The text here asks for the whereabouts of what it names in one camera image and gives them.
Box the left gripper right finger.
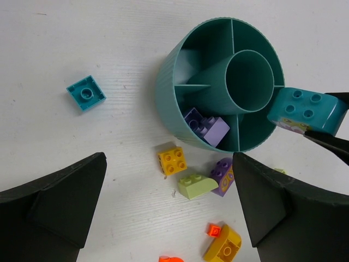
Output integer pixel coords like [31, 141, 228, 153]
[233, 152, 348, 261]

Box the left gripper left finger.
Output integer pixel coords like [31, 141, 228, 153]
[1, 152, 107, 261]

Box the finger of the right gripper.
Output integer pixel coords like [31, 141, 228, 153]
[325, 92, 348, 135]
[304, 131, 349, 165]

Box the teal printed lego brick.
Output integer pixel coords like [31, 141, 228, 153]
[267, 87, 336, 134]

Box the purple lego brick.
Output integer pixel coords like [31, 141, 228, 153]
[183, 108, 230, 147]

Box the teal divided round container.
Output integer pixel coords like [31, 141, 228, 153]
[155, 17, 285, 153]

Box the light green small lego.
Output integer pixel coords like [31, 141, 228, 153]
[274, 168, 287, 175]

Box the golden yellow curved lego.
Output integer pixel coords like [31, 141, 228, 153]
[203, 224, 242, 262]

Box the tiny orange lego centre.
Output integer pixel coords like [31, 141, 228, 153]
[206, 223, 221, 238]

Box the purple printed curved lego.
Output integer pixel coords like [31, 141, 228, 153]
[209, 157, 234, 197]

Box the light green sloped lego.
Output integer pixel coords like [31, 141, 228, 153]
[178, 174, 218, 200]

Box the orange round lego left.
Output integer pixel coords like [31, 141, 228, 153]
[158, 256, 184, 262]

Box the yellow square lego brick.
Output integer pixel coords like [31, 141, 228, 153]
[157, 147, 187, 176]

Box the teal square flat lego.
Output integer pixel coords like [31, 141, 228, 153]
[66, 75, 106, 112]

